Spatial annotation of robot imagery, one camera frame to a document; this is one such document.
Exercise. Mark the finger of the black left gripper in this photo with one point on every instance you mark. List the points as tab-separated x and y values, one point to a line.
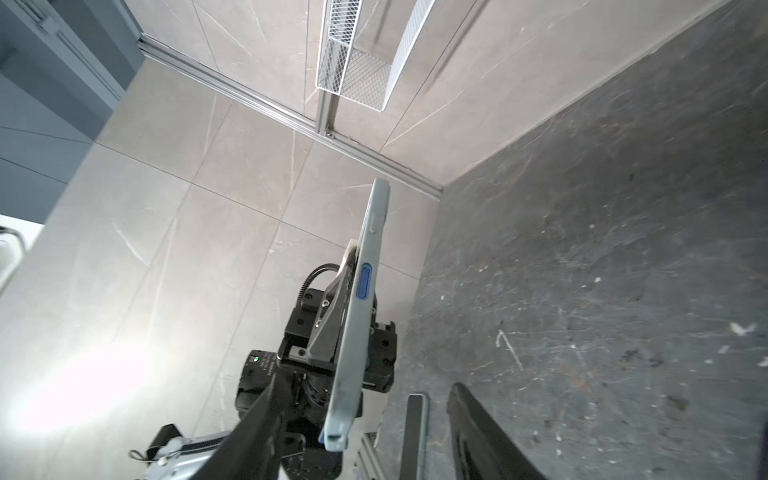
329	325

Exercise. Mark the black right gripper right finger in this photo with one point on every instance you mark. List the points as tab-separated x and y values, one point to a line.
481	449

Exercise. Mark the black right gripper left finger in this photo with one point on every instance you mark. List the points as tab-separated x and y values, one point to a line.
253	450

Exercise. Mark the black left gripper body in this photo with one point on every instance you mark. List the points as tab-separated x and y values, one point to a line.
381	352

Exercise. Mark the cased phone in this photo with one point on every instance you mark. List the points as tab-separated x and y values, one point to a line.
414	437
353	349

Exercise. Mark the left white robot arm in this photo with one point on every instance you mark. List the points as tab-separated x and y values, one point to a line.
171	455

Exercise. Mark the white air conditioner unit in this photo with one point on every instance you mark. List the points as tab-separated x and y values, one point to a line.
18	236

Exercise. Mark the white wire mesh basket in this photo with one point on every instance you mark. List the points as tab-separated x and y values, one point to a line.
347	65

